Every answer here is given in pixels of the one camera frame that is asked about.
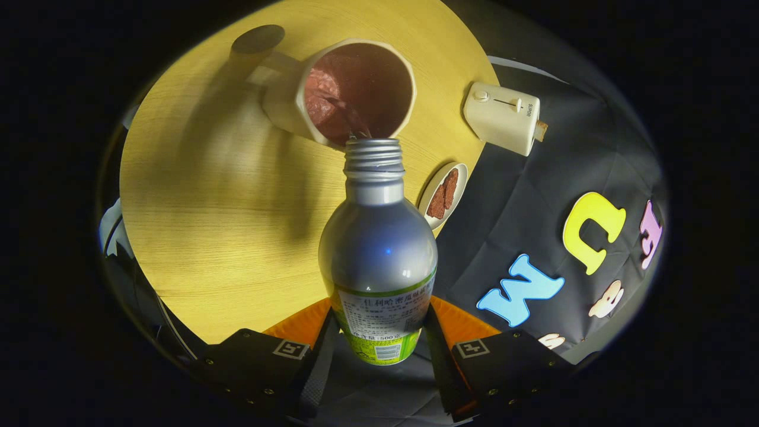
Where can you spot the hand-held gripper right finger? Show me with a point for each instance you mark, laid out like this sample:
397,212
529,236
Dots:
442,367

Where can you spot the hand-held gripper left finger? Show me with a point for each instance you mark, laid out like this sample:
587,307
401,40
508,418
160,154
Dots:
317,373

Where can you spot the silver juice bottle green label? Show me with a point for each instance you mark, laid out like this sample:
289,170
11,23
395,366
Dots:
379,249

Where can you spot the brown bread slice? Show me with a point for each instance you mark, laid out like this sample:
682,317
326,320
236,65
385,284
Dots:
451,187
437,204

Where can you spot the wooden table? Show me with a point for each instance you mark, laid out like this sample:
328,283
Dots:
225,237

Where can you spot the white round plate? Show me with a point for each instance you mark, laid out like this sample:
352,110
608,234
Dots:
428,196

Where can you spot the cream toaster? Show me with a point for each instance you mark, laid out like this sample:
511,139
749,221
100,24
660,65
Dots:
501,118

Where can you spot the toast slice in toaster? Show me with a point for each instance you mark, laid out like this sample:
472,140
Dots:
541,130

